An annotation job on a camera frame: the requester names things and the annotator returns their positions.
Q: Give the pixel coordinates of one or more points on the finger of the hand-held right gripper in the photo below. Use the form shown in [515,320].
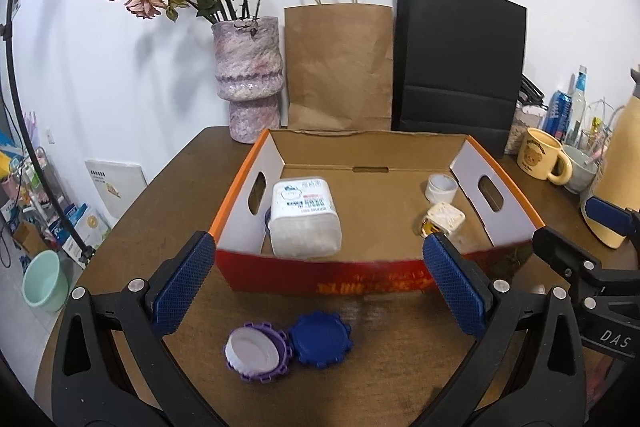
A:
[565,249]
[607,214]

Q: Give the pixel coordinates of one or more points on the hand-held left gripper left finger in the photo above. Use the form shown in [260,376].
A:
[182,287]

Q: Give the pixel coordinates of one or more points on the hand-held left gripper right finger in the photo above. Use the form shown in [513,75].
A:
[452,287]

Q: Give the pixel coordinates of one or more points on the white square lidded container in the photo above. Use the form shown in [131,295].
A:
[445,217]

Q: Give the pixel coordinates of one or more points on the white ribbed bottle cap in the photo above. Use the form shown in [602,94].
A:
[250,349]

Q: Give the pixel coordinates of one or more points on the small white cup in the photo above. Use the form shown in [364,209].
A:
[440,189]

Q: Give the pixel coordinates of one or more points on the red cardboard box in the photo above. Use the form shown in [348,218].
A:
[370,217]

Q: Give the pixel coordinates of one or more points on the purple gear-shaped lid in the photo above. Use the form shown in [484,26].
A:
[260,376]

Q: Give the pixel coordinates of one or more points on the white plastic jar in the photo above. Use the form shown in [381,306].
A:
[305,227]

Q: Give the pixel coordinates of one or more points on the blue gear-shaped lid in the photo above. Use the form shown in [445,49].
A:
[320,339]

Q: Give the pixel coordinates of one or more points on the yellow thermos jug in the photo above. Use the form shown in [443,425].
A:
[622,147]

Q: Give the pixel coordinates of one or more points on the yellow bear mug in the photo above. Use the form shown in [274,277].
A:
[537,154]

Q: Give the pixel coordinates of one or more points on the black light stand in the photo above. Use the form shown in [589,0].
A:
[87,253]

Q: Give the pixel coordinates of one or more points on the blue drink can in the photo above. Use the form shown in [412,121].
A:
[559,114]

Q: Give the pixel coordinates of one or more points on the glass jar of oats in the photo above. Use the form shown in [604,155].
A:
[520,132]

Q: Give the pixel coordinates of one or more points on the clear bottle blue label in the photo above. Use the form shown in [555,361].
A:
[579,97]

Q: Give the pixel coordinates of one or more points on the blue and white box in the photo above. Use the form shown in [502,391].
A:
[80,222]

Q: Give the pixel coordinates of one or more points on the white flat box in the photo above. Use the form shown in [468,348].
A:
[112,187]

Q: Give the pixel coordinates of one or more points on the mint green bucket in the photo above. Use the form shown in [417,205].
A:
[45,282]

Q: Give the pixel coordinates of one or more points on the small brown cardboard box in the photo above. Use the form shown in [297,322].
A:
[30,239]

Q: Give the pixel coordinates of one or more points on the cluttered shelf cart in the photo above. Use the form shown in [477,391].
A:
[35,187]

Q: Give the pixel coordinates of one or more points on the black paper bag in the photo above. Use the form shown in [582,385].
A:
[460,57]

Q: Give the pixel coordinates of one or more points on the pink mottled vase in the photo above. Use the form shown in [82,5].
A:
[247,72]

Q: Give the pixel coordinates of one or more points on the brown paper bag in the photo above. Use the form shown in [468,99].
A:
[340,67]

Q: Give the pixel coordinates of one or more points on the white wall outlet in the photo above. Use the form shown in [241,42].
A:
[50,135]

